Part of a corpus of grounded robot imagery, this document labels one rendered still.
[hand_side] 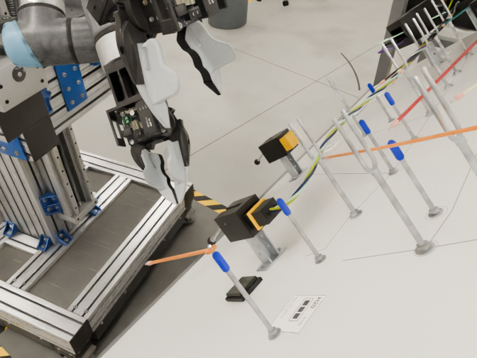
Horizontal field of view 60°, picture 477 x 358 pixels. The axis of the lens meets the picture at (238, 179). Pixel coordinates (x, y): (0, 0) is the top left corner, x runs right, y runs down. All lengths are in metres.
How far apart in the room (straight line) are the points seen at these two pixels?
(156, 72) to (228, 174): 1.91
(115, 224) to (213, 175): 0.72
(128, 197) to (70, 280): 0.46
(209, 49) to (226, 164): 1.93
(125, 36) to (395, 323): 0.35
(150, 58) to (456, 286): 0.34
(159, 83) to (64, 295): 1.31
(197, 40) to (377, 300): 0.33
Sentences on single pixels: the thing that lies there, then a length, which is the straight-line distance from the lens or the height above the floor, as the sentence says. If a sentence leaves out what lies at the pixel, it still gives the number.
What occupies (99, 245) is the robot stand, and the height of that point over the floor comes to 0.21.
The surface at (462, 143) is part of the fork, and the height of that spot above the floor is 1.33.
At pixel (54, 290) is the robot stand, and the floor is 0.21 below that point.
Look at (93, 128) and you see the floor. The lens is 2.85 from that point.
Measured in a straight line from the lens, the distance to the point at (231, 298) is 0.53.
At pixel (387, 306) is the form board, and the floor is 1.22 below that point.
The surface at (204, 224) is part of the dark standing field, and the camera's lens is 2.06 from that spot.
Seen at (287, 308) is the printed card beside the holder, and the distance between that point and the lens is 0.44.
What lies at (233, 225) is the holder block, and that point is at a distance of 0.53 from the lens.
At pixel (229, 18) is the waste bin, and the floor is 0.11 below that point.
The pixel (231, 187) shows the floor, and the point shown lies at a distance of 2.25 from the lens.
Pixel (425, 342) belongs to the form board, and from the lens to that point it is 0.31.
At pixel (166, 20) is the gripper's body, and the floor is 1.37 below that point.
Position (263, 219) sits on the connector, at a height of 1.14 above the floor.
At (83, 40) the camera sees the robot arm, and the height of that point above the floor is 1.23.
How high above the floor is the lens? 1.50
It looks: 41 degrees down
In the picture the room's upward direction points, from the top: straight up
